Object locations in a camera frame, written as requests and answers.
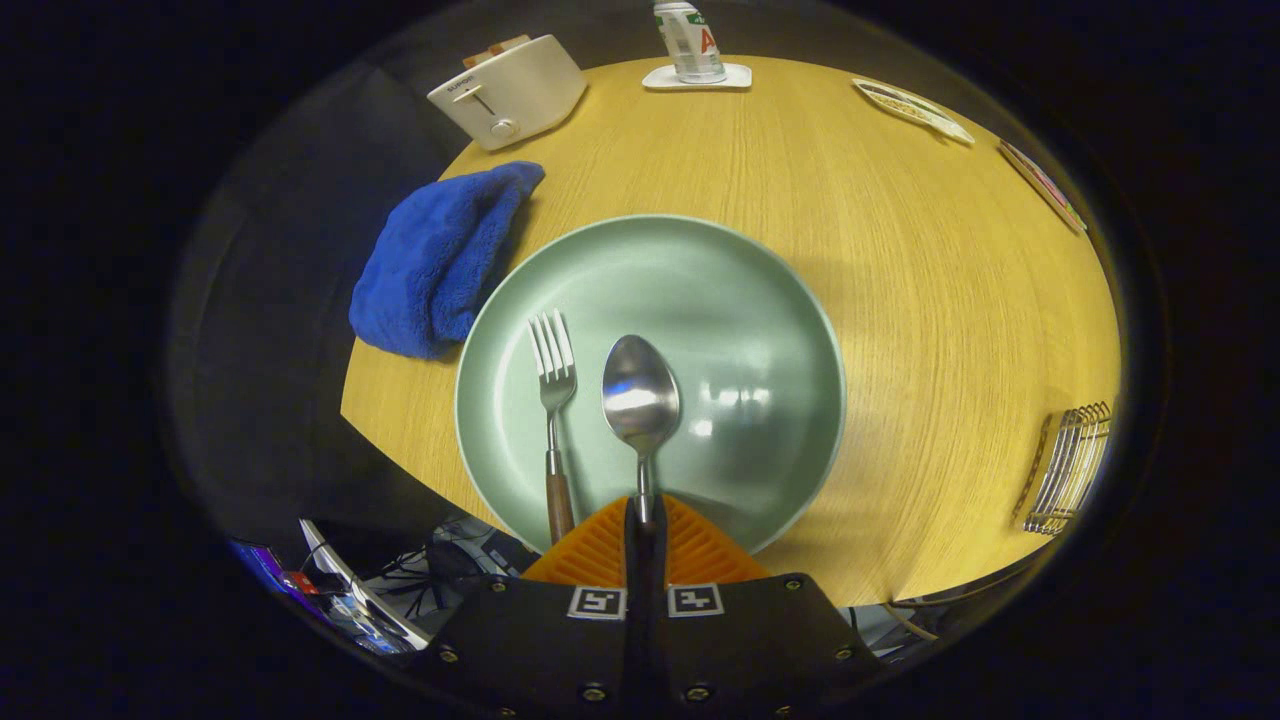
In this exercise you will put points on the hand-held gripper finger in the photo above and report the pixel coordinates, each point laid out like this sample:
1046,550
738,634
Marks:
636,640
656,640

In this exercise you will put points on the laptop with lit screen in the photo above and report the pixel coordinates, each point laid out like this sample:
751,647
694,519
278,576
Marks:
345,590

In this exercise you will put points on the pale green round plate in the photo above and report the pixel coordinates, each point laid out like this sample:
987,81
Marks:
740,320

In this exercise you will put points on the blue fluffy towel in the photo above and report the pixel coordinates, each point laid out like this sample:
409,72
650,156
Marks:
440,260

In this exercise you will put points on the white toaster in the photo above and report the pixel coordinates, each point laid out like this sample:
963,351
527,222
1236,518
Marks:
520,95

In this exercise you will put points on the white square coaster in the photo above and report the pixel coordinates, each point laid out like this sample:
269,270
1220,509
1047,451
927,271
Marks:
735,76

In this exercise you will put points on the white divided snack dish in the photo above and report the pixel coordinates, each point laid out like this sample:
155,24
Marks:
910,105

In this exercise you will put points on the small clear labelled bottle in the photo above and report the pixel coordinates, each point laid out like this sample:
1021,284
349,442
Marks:
690,45

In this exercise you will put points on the white plate of toy food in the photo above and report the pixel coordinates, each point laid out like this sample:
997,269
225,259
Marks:
1045,188

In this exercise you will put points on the brown toast slice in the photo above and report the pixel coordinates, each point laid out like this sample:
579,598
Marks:
478,58
510,44

